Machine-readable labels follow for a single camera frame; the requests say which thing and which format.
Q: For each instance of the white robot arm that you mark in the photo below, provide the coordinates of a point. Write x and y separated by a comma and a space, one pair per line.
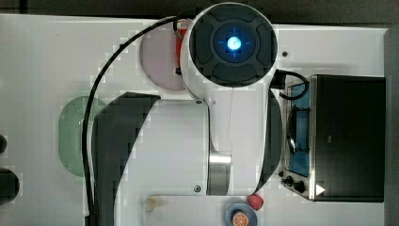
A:
214, 143

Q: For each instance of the grey round plate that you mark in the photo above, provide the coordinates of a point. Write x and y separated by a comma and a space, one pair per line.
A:
158, 58

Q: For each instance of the red ketchup bottle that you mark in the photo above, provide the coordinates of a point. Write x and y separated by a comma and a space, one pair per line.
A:
179, 28

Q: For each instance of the red toy strawberry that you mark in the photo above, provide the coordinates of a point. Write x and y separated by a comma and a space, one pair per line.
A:
255, 201

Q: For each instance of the orange slice toy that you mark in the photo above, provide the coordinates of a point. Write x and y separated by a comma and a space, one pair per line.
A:
239, 219

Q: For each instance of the blue small plate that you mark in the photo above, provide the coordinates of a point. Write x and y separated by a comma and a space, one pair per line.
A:
241, 207

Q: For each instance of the black toaster oven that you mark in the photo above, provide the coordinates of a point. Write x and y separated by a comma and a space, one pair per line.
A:
334, 142

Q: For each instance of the small black knob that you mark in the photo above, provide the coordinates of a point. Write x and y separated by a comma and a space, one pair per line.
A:
3, 144

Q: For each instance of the black round object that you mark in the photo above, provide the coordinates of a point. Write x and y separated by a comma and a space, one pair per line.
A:
9, 186

